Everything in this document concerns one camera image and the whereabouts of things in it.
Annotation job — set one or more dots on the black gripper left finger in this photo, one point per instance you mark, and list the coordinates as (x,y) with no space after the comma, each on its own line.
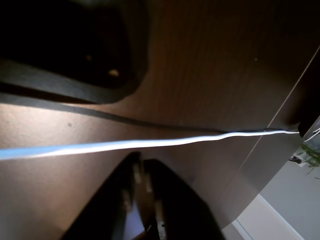
(105,215)

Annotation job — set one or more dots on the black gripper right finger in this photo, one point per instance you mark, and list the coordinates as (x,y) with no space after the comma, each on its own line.
(185,217)

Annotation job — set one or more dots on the green plant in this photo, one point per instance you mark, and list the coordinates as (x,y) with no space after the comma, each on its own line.
(311,153)

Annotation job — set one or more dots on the wall socket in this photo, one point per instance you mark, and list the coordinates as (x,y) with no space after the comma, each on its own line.
(297,158)

